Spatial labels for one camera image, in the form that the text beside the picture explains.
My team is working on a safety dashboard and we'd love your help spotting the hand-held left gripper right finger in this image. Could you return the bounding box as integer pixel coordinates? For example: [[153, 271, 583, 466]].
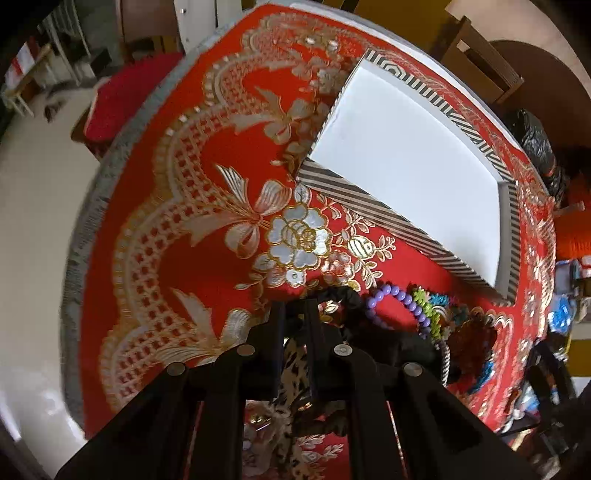
[[302, 298, 522, 480]]

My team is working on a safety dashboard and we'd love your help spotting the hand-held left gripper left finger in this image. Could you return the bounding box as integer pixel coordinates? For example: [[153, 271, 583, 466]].
[[54, 300, 289, 480]]

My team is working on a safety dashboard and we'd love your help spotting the leopard print scrunchie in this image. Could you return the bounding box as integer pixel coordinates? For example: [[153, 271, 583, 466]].
[[259, 332, 352, 439]]

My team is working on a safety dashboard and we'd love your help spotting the black beaded bracelet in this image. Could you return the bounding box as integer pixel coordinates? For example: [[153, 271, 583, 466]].
[[318, 286, 370, 333]]

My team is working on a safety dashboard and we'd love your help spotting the purple bead bracelet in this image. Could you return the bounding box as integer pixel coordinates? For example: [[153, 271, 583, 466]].
[[365, 284, 428, 340]]

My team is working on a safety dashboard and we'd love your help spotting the silver rope bracelet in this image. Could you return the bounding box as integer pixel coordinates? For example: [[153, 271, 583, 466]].
[[431, 339, 455, 386]]

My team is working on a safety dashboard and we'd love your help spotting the striped box with white inside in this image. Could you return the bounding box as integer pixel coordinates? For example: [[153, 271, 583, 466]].
[[295, 50, 522, 308]]

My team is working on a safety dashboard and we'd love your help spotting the red gold embroidered tablecloth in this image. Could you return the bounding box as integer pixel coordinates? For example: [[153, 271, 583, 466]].
[[76, 2, 559, 480]]

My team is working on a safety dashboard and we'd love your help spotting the black device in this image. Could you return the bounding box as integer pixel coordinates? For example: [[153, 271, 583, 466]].
[[524, 344, 583, 444]]

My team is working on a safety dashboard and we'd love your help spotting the orange ribbed panel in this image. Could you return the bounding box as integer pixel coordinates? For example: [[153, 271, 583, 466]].
[[554, 180, 591, 268]]

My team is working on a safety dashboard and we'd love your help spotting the red cushioned chair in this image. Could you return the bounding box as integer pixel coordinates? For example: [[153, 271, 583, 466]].
[[71, 51, 185, 160]]

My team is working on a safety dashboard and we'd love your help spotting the black plastic bag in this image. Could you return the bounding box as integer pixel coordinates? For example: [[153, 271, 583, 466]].
[[503, 108, 571, 204]]

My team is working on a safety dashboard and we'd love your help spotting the white board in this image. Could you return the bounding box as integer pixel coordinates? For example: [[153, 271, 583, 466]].
[[173, 0, 218, 54]]

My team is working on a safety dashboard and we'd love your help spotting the wooden chair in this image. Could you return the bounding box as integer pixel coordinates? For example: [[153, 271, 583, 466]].
[[438, 14, 525, 107]]

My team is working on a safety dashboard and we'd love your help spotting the dark brown round table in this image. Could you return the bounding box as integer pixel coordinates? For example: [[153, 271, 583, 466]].
[[489, 39, 591, 153]]

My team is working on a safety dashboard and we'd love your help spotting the red white box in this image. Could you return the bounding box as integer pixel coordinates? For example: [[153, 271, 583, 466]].
[[10, 39, 37, 77]]

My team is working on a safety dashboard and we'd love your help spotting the green white bead bracelet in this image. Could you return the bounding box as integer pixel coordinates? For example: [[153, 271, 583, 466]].
[[412, 286, 451, 340]]

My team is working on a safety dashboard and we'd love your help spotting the teal bead bracelet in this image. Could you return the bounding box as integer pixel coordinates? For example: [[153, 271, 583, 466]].
[[441, 295, 469, 326]]

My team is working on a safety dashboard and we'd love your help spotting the blue bead bracelet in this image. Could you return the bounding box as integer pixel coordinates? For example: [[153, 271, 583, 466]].
[[466, 360, 495, 393]]

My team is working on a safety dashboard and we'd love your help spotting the metal wire rack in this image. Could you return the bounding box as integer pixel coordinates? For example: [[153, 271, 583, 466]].
[[44, 4, 93, 88]]

